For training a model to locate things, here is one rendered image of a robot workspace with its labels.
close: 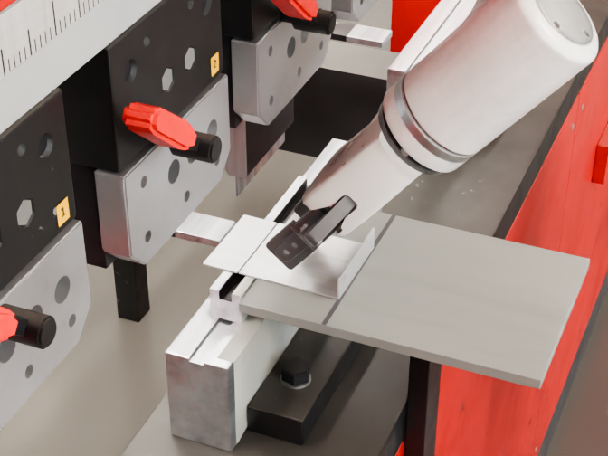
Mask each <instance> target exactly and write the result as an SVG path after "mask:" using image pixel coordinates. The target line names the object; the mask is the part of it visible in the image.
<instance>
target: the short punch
mask: <svg viewBox="0 0 608 456"><path fill-rule="evenodd" d="M293 121H294V97H293V98H292V99H291V100H290V102H289V103H288V104H287V105H286V106H285V107H284V108H283V110H282V111H281V112H280V113H279V114H278V115H277V117H276V118H275V119H274V120H273V121H272V122H271V123H270V125H262V124H258V123H253V122H249V121H244V120H243V121H242V122H241V123H240V124H239V125H238V126H237V128H230V150H229V154H228V157H227V160H226V163H225V171H226V173H227V174H228V175H230V176H235V186H236V196H237V197H238V196H239V195H240V193H241V192H242V191H243V190H244V188H245V187H246V186H247V185H248V184H249V183H250V182H251V181H252V180H253V178H254V177H255V176H256V175H257V174H258V173H259V171H260V170H261V169H262V168H263V166H264V165H265V164H266V163H267V162H268V161H269V159H270V158H271V157H272V156H273V154H274V153H275V152H276V151H277V150H278V148H279V147H280V146H281V145H282V144H283V142H284V141H285V131H286V130H287V129H288V127H289V126H290V125H291V124H292V122H293Z"/></svg>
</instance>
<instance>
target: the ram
mask: <svg viewBox="0 0 608 456"><path fill-rule="evenodd" d="M20 1H22V0H0V15H1V14H3V13H4V12H6V11H7V10H9V9H10V8H12V7H13V6H14V5H16V4H18V3H19V2H20ZM160 1H161V0H102V1H101V2H100V3H98V4H97V5H95V6H94V7H93V8H92V9H90V10H89V12H87V13H86V14H84V15H83V16H82V17H81V18H79V19H78V20H77V21H75V22H74V23H73V24H71V25H70V26H69V27H67V28H66V29H65V30H63V31H62V32H61V33H59V34H58V35H57V36H55V37H54V38H53V39H51V40H50V41H49V42H48V43H47V44H45V45H44V46H43V47H42V48H41V49H39V50H38V51H37V52H35V53H34V54H32V55H31V56H30V57H29V58H27V59H26V60H25V61H23V62H22V63H20V64H19V65H18V66H17V67H15V68H14V69H13V70H11V71H10V72H9V73H7V74H6V75H5V76H4V77H3V78H2V79H0V134H1V133H2V132H3V131H5V130H6V129H7V128H8V127H10V126H11V125H12V124H13V123H14V122H16V121H17V120H18V119H19V118H21V117H22V116H23V114H25V113H26V112H27V111H28V110H29V109H31V108H32V107H33V106H34V105H36V104H37V103H38V102H39V101H40V100H42V99H43V98H44V97H45V96H47V95H48V94H49V93H50V92H52V91H53V90H54V89H55V88H57V87H58V86H59V85H60V84H61V83H63V82H64V81H65V80H66V79H68V78H69V77H70V76H71V75H72V74H73V73H74V72H76V71H77V70H78V69H79V68H80V67H81V66H83V65H84V64H85V63H86V62H88V61H89V60H90V59H91V58H92V57H94V56H95V55H96V54H97V53H98V52H100V51H101V50H102V49H103V48H105V47H106V46H107V45H108V44H109V43H111V42H112V41H113V40H114V39H116V38H117V37H118V36H119V35H121V34H122V33H123V32H124V31H126V30H127V29H128V28H129V27H130V26H131V25H132V24H133V23H135V22H136V21H137V20H138V19H139V18H140V17H142V16H143V15H144V14H145V13H147V12H148V11H149V10H150V9H152V8H153V7H154V6H155V5H157V4H158V3H159V2H160Z"/></svg>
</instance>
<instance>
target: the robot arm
mask: <svg viewBox="0 0 608 456"><path fill-rule="evenodd" d="M597 52H598V37H597V33H596V31H595V28H594V24H593V22H592V20H591V18H590V16H589V14H588V13H587V12H586V10H585V9H584V7H583V6H582V4H581V3H580V2H579V0H476V3H475V5H474V6H473V8H472V10H471V11H470V13H469V15H468V16H467V18H466V19H465V20H464V21H463V22H462V24H461V25H459V26H458V27H457V28H456V29H455V30H454V31H453V32H452V33H450V34H449V35H448V36H447V37H446V38H445V39H444V40H443V41H441V42H440V43H439V44H438V45H437V46H436V47H435V48H433V49H432V50H431V51H430V52H429V53H428V54H427V55H425V56H424V57H423V58H422V59H421V60H420V61H419V62H417V63H416V64H415V65H414V66H413V67H412V69H411V70H409V71H408V72H407V73H406V74H405V75H404V76H403V77H401V78H400V79H399V80H398V81H397V82H396V83H395V84H393V85H392V86H391V87H390V88H389V89H388V90H387V92H386V93H385V96H384V101H383V102H382V103H381V105H380V107H379V110H378V118H376V119H375V120H374V121H373V122H371V123H370V124H369V125H368V126H366V127H365V128H364V129H362V130H361V131H360V132H359V133H358V134H356V135H355V136H354V137H352V138H351V139H350V140H348V142H347V143H346V144H344V145H343V146H342V147H341V148H340V149H339V150H338V151H337V152H336V153H335V154H334V155H333V156H332V157H331V158H330V159H329V161H328V162H327V163H326V164H325V166H324V167H323V168H322V169H321V171H320V172H319V173H318V175H317V176H316V177H315V179H314V180H313V181H312V183H311V184H310V185H309V187H308V189H307V190H306V191H305V193H304V195H303V199H302V200H301V201H299V202H298V203H297V204H296V205H295V207H294V212H295V213H296V214H297V215H298V216H299V217H300V218H299V219H298V221H297V222H296V221H295V220H294V219H293V220H292V221H291V222H290V223H288V224H287V225H286V226H285V227H284V228H283V229H281V230H280V231H279V232H278V233H277V234H275V235H274V236H273V237H272V238H271V239H269V241H268V242H267V243H266V248H267V249H268V250H269V251H270V252H271V253H272V254H273V255H274V256H275V257H276V258H277V259H278V260H279V261H280V262H281V263H282V264H283V265H284V266H286V267H287V268H288V269H289V270H292V269H294V268H295V267H296V266H298V265H299V264H300V263H301V262H302V261H304V260H305V259H306V258H308V257H309V256H310V254H312V253H313V252H314V251H315V250H317V249H318V247H319V246H320V245H321V244H322V243H323V242H324V241H325V240H326V239H327V238H328V237H330V236H331V235H332V234H333V233H334V232H336V236H345V235H347V234H349V233H350V232H352V231H353V230H355V229H356V228H357V227H358V226H359V225H360V224H362V223H363V222H364V221H366V220H367V219H368V218H369V217H370V216H372V215H373V214H374V213H376V212H377V211H378V210H379V209H381V208H382V207H383V206H384V205H385V204H387V203H388V202H389V201H390V200H391V199H393V198H394V197H395V196H396V195H397V194H399V193H400V192H401V191H402V190H404V189H405V188H406V187H407V186H408V185H409V184H410V183H412V181H413V180H414V179H415V178H416V177H417V176H419V175H420V174H421V173H423V174H426V175H431V176H436V175H439V174H441V173H447V172H451V171H453V170H456V169H457V168H458V167H459V166H461V165H462V164H463V163H465V162H466V161H467V160H469V159H470V158H471V157H473V156H474V155H475V154H476V153H477V152H479V151H480V150H481V149H483V148H484V147H485V146H487V145H488V143H490V142H491V141H492V140H493V139H495V138H496V137H497V136H499V135H500V134H501V133H503V132H504V131H505V130H506V129H508V128H509V127H510V126H512V125H513V124H514V123H515V122H517V121H518V120H519V119H521V118H522V117H523V116H525V115H526V114H527V113H528V112H529V111H530V110H532V109H533V108H534V107H535V106H537V105H538V104H539V103H540V102H542V101H543V100H544V99H546V98H547V97H548V96H549V95H551V94H552V93H553V92H555V91H556V90H557V89H559V88H560V87H561V86H562V85H564V84H565V83H566V82H568V81H569V80H570V79H572V78H573V77H574V76H575V75H576V74H577V73H578V72H580V71H581V70H582V69H584V68H585V67H586V66H587V65H589V64H590V63H591V62H592V61H593V60H594V59H595V57H596V55H597Z"/></svg>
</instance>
